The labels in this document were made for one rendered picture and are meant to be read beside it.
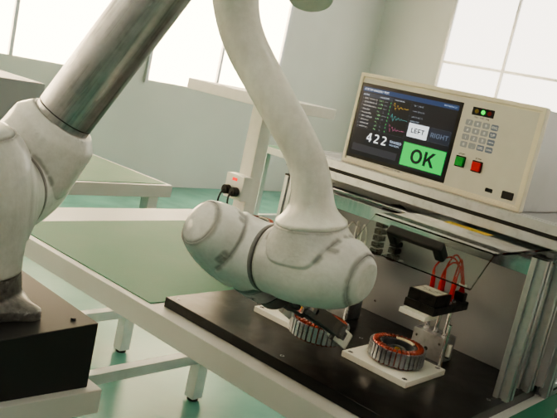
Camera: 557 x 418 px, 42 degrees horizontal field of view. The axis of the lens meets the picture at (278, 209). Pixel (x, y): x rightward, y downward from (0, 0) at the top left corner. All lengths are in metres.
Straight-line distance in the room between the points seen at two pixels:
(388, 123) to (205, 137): 5.89
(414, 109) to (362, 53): 7.59
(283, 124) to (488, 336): 0.83
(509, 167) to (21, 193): 0.90
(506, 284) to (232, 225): 0.75
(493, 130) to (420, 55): 7.50
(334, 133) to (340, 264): 8.07
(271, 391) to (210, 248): 0.38
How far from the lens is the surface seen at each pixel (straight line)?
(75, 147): 1.25
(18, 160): 1.10
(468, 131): 1.53
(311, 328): 1.33
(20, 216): 1.11
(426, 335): 1.57
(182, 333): 1.48
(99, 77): 1.23
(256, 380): 1.35
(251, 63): 1.03
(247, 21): 1.05
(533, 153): 1.47
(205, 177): 7.57
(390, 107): 1.62
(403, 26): 9.19
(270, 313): 1.56
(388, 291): 1.76
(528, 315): 1.43
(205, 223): 1.05
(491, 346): 1.65
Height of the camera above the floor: 1.27
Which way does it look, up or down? 10 degrees down
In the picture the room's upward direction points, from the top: 12 degrees clockwise
